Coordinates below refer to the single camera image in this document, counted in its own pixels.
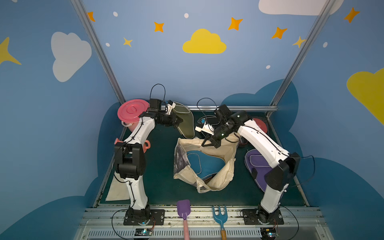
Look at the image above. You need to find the olive green paddle case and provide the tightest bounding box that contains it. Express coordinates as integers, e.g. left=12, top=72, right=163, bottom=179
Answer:
left=172, top=102, right=195, bottom=139

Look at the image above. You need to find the clear-packaged red paddle set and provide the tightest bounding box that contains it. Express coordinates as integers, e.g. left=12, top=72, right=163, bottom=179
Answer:
left=253, top=118, right=268, bottom=134

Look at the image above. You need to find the purple paddle case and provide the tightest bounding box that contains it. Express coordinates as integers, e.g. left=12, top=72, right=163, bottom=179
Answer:
left=245, top=149, right=272, bottom=192

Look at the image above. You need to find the cream canvas tote bag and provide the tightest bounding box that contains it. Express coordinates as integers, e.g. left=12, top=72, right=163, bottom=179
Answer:
left=173, top=133, right=239, bottom=194

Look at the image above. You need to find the black white-piped paddle case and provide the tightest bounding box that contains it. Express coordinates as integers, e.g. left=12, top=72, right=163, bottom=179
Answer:
left=198, top=115, right=220, bottom=126

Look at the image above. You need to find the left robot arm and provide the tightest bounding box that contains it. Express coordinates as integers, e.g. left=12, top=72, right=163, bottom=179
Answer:
left=114, top=99, right=183, bottom=223

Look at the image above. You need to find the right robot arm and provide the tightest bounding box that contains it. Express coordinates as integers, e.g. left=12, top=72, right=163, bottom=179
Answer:
left=195, top=105, right=301, bottom=223

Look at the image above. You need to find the pink watering can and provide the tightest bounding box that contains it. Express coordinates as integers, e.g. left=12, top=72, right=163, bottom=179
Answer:
left=114, top=138, right=151, bottom=153

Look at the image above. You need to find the teal blue paddle case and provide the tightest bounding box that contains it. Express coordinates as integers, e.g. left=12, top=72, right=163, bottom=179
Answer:
left=187, top=151, right=226, bottom=180

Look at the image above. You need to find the pink bucket with lid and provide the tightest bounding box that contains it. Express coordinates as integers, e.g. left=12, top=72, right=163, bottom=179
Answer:
left=117, top=99, right=150, bottom=132

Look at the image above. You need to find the purple toy shovel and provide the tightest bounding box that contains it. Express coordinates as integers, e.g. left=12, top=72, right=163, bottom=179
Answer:
left=177, top=200, right=191, bottom=240

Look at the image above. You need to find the teal toy rake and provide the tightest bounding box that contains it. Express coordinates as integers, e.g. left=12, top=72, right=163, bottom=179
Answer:
left=212, top=206, right=228, bottom=240

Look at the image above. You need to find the right circuit board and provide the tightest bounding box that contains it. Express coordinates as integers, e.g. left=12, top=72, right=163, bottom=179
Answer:
left=260, top=228, right=279, bottom=240

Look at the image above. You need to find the circuit board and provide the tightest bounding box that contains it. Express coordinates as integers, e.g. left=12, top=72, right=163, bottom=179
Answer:
left=260, top=228, right=279, bottom=240
left=134, top=229, right=154, bottom=238

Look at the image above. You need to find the left circuit board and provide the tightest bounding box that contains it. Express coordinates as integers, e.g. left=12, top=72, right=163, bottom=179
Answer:
left=134, top=229, right=154, bottom=238

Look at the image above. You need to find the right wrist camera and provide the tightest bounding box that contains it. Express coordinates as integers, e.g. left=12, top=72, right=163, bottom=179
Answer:
left=195, top=117, right=215, bottom=135

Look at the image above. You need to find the aluminium back rail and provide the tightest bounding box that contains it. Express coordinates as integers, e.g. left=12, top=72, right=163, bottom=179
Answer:
left=149, top=104, right=279, bottom=112

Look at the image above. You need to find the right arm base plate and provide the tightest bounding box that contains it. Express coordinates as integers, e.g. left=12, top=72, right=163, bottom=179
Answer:
left=240, top=209, right=284, bottom=225

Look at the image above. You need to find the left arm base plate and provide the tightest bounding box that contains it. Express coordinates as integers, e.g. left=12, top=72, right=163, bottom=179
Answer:
left=123, top=209, right=165, bottom=226

